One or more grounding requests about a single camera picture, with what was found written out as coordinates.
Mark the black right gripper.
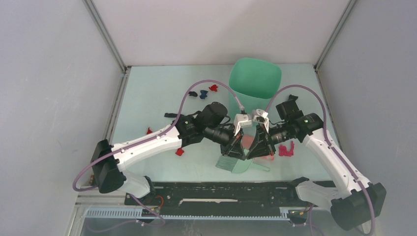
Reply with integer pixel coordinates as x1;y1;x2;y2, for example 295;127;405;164
246;122;295;159

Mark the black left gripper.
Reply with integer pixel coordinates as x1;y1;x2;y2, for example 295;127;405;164
204;122;245;160

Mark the green hand brush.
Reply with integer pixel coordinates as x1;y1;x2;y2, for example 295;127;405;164
215;156;270;174

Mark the pink dustpan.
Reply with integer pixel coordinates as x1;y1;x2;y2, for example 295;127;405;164
241;135;274;161

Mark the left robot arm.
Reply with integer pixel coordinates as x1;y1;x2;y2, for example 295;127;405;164
91;102;252;205

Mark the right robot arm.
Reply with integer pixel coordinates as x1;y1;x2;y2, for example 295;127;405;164
247;99;387;231

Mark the magenta paper scrap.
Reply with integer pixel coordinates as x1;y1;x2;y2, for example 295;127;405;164
278;141;295;157

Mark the red paper scrap front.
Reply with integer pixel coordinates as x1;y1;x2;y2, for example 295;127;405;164
175;148;184;156

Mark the blue paper scrap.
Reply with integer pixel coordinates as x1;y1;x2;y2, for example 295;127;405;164
199;90;208;100

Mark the black paper scrap right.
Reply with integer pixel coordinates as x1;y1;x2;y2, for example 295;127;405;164
288;94;298;101

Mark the red paper scrap near bin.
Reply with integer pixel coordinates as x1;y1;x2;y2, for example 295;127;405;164
209;84;218;92

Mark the green plastic waste bin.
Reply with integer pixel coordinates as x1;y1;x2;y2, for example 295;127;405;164
229;58;282;114

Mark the long black paper scrap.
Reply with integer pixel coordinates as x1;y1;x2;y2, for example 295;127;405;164
164;113;178;118

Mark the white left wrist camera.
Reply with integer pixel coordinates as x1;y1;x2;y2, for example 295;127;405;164
233;114;253;136

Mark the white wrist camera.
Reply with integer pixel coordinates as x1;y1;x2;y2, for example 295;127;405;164
233;114;253;136
252;109;269;133

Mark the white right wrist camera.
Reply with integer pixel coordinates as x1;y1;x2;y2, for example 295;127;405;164
252;109;269;133

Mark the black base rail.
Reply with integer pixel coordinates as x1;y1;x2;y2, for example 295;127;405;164
140;181;308;215

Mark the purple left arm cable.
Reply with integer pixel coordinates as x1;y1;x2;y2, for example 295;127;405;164
72;80;245;192

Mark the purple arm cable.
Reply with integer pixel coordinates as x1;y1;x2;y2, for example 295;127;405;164
72;80;245;192
265;85;377;235

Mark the white slotted cable duct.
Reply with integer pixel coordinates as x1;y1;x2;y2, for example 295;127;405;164
84;207;295;221

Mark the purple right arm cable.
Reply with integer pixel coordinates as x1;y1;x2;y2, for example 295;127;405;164
265;85;377;235

